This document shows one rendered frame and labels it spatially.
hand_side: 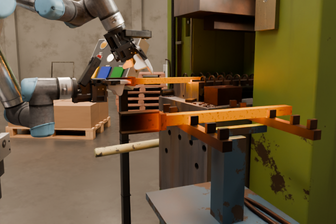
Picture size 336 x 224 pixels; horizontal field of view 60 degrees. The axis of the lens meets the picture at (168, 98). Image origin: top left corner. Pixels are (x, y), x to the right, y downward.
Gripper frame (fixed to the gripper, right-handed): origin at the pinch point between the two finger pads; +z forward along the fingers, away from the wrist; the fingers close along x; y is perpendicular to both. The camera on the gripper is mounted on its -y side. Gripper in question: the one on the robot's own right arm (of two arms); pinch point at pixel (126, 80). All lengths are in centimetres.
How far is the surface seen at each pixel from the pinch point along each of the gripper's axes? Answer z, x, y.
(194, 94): 27.7, 4.7, 6.3
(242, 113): 9, 52, 5
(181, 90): 27.7, -5.4, 5.4
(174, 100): 21.7, -1.6, 9.2
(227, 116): 5, 52, 5
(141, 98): 199, -440, 70
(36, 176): -20, -181, 100
